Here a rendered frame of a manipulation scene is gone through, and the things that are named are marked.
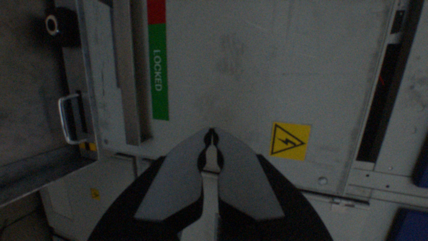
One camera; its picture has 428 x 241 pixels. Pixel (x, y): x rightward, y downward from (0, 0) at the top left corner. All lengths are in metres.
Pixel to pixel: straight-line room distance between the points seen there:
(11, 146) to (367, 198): 0.82
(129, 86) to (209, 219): 0.54
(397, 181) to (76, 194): 1.27
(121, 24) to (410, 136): 0.65
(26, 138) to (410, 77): 0.81
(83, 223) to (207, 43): 1.14
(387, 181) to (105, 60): 0.73
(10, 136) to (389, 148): 0.81
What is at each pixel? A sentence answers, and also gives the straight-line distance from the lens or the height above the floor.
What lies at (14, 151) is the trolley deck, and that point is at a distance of 0.45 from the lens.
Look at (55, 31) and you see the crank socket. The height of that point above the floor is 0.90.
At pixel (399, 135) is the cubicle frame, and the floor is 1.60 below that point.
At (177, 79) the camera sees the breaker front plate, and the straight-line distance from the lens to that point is 0.27.
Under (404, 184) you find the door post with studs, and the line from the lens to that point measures 0.64.
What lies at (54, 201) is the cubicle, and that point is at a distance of 1.34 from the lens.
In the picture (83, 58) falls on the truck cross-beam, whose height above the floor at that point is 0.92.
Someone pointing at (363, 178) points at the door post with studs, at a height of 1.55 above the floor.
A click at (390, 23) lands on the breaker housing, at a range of 0.28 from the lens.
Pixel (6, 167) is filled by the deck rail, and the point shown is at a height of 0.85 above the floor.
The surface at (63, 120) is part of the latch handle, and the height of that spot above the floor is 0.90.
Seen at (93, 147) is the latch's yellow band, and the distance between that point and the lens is 0.43.
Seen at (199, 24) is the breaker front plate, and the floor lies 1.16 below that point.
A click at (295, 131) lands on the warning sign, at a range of 0.25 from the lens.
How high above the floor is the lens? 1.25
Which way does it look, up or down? 15 degrees down
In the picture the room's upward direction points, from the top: 96 degrees clockwise
